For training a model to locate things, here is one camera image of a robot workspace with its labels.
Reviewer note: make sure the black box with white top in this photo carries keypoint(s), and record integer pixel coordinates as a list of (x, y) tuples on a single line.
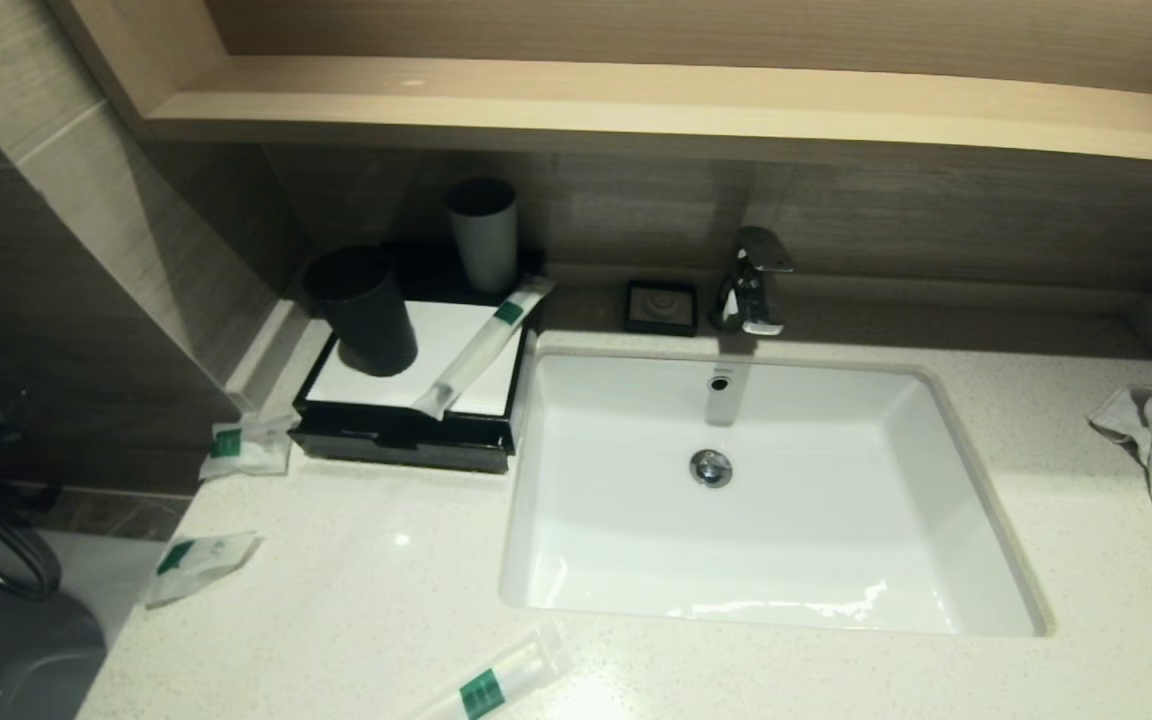
[(436, 330)]

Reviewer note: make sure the black plastic cup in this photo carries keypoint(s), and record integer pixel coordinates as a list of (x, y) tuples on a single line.
[(366, 320)]

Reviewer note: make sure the chrome faucet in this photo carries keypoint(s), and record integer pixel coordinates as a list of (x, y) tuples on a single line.
[(751, 285)]

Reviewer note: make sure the small white packet green label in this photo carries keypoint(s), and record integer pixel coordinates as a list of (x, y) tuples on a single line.
[(206, 560), (256, 450)]

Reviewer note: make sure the chrome drain stopper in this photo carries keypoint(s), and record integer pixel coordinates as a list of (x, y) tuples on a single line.
[(711, 468)]

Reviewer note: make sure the black square soap dish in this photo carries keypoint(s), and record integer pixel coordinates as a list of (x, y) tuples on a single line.
[(661, 305)]

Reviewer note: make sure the white ceramic sink basin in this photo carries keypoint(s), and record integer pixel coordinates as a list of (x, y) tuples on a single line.
[(836, 500)]

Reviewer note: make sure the grey rounded fixture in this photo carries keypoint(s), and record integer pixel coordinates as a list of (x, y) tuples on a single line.
[(16, 670)]

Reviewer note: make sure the light wooden shelf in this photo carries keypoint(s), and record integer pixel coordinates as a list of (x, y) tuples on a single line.
[(636, 100)]

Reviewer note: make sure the long toothbrush packet green label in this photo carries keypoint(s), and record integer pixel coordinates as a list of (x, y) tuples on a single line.
[(481, 345)]

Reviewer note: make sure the black cup tray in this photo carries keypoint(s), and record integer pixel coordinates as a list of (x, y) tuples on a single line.
[(436, 270)]

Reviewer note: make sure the clear toothbrush packet green label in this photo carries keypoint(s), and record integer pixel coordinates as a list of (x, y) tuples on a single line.
[(506, 675)]

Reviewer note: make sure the grey plastic cup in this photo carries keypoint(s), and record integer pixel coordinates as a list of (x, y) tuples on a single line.
[(486, 250)]

